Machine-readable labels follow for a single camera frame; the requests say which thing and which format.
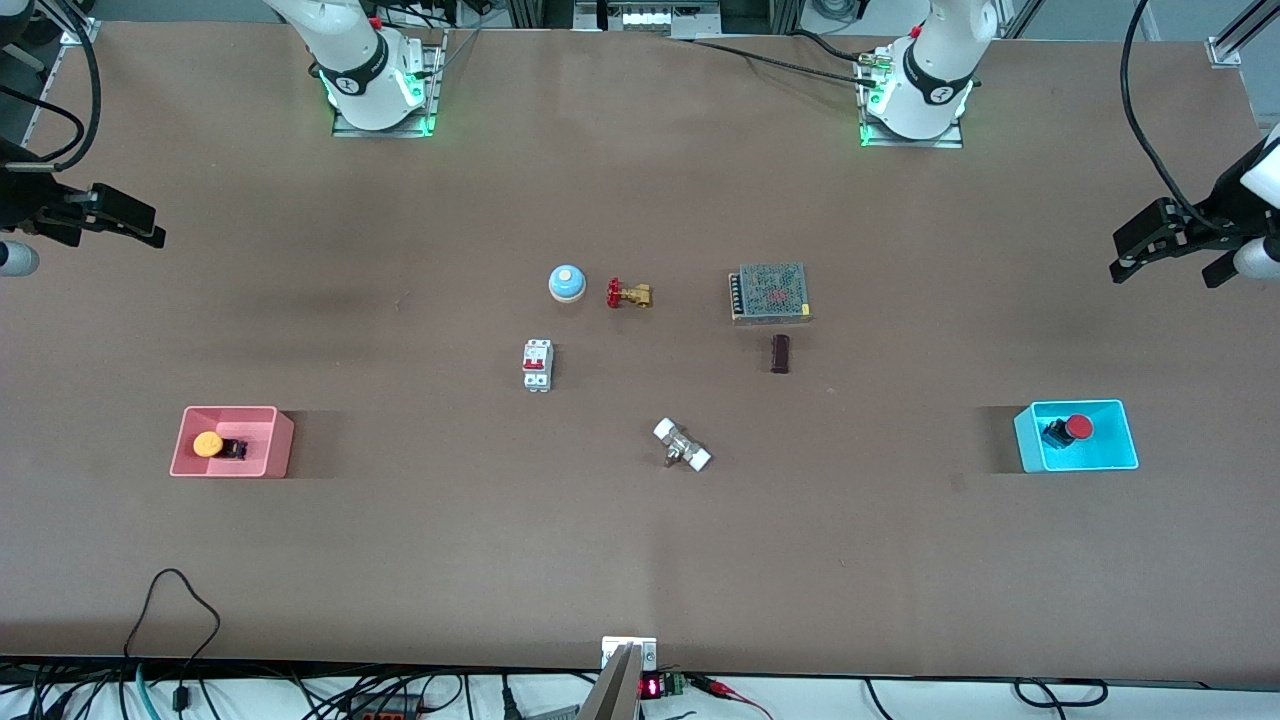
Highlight metal valve white ends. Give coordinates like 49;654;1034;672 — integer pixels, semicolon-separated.
653;417;713;473

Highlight metal mesh power supply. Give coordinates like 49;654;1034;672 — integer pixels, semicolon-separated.
728;262;813;326

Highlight red push button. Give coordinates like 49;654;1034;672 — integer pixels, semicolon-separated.
1040;413;1096;452

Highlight silver device with lights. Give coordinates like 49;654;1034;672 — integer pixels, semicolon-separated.
574;0;723;37

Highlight black cable on table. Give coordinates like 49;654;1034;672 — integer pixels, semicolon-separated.
790;28;881;65
668;37;881;89

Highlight yellow push button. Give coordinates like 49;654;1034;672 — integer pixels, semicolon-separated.
192;430;249;463

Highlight red clip lead wire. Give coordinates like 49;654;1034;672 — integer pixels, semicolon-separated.
688;674;773;720

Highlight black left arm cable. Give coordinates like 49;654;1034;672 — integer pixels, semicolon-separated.
1119;0;1219;229

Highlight pink plastic bin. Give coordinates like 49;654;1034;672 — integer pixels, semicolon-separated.
169;405;295;479

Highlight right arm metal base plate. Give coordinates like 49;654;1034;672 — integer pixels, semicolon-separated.
331;28;447;139

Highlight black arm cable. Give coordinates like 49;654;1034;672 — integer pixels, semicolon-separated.
0;0;102;173
1119;0;1219;229

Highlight black looped thin cable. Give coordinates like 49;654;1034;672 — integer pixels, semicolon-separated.
122;568;222;713

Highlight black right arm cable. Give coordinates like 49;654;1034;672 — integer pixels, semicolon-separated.
0;0;102;173

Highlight orange black connector strip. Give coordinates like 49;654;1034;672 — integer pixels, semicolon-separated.
343;694;423;720

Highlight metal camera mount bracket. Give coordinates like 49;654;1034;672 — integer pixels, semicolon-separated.
578;636;659;720

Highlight black coiled cable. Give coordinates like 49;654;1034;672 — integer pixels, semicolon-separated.
1013;678;1110;710

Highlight cyan plastic bin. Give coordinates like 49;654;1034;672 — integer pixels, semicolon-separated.
1013;399;1140;474

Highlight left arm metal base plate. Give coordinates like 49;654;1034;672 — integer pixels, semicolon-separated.
857;48;967;150

